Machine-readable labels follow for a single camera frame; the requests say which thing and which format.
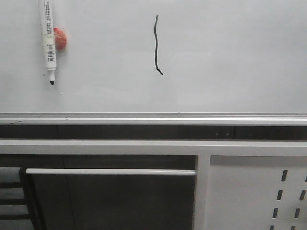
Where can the red round magnet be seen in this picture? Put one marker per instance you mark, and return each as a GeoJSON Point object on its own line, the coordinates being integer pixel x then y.
{"type": "Point", "coordinates": [60, 39]}

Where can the white whiteboard marker pen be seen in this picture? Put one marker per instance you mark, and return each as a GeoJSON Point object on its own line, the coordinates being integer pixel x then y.
{"type": "Point", "coordinates": [48, 38]}

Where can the white whiteboard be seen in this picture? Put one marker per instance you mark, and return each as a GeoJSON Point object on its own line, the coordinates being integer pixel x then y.
{"type": "Point", "coordinates": [200, 62]}

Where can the white perforated metal panel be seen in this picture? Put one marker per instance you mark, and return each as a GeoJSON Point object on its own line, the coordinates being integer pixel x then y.
{"type": "Point", "coordinates": [257, 193]}

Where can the white metal stand frame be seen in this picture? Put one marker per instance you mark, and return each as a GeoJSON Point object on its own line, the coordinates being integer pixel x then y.
{"type": "Point", "coordinates": [203, 150]}

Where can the white horizontal rail bar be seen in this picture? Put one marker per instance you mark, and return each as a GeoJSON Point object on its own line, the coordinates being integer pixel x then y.
{"type": "Point", "coordinates": [161, 172]}

